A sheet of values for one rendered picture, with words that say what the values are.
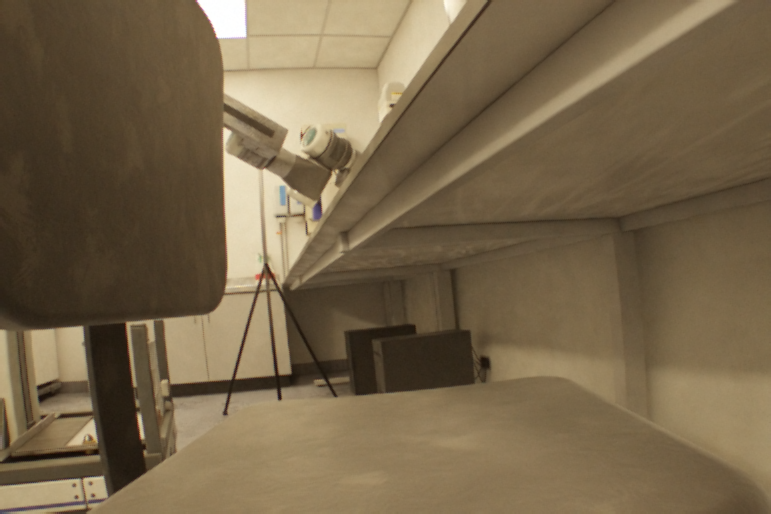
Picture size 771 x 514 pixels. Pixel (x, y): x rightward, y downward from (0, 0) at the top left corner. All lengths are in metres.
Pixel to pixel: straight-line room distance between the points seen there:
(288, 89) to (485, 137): 4.15
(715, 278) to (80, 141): 1.21
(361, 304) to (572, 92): 3.91
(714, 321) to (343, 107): 3.80
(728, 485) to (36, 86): 0.45
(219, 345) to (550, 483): 3.31
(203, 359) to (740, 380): 3.15
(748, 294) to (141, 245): 1.13
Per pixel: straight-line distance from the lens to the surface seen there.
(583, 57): 0.29
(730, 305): 1.22
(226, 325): 3.50
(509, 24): 0.28
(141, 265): 0.42
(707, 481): 0.28
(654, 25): 0.25
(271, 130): 1.10
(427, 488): 0.29
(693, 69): 0.40
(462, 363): 2.24
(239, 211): 4.16
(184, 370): 3.57
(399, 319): 3.53
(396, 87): 1.64
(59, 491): 1.05
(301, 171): 1.17
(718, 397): 1.30
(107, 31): 0.43
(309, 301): 4.09
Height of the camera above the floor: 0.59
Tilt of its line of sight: 4 degrees up
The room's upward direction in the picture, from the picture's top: 6 degrees counter-clockwise
